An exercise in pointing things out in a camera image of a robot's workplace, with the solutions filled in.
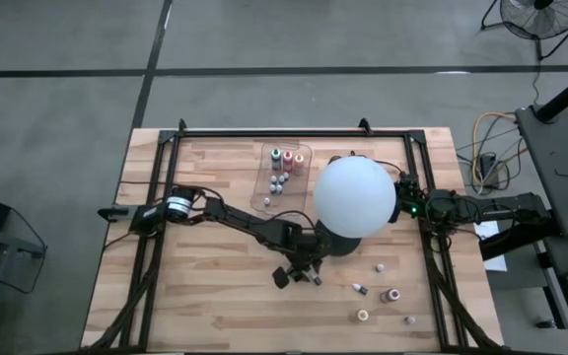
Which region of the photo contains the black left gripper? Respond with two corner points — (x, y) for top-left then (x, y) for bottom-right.
(271, 238), (326, 291)

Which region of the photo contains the white globe lamp black base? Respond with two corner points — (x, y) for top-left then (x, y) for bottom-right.
(312, 155), (397, 257)

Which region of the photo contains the clear plastic bin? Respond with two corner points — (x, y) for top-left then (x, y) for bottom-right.
(249, 141), (314, 215)

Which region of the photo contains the white paper sheet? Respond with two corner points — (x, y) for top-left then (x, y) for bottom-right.
(473, 221), (509, 273)

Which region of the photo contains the black power adapter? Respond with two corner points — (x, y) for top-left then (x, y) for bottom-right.
(478, 153), (500, 181)

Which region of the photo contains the grey side table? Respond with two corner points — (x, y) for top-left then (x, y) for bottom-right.
(514, 103), (568, 241)

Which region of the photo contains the dark grey desk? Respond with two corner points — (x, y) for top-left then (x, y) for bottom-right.
(532, 236), (568, 355)

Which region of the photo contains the black floor fan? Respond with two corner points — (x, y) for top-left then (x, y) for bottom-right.
(479, 0), (568, 63)

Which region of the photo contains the grey computer stand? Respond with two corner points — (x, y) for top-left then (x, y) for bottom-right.
(0, 204), (49, 355)

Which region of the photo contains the black lamp power cord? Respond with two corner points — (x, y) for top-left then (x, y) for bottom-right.
(326, 150), (408, 181)

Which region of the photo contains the yellow cable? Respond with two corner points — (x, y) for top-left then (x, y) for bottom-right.
(470, 111), (518, 186)

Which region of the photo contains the black metal table frame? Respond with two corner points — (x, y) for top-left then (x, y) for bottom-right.
(79, 117), (507, 355)

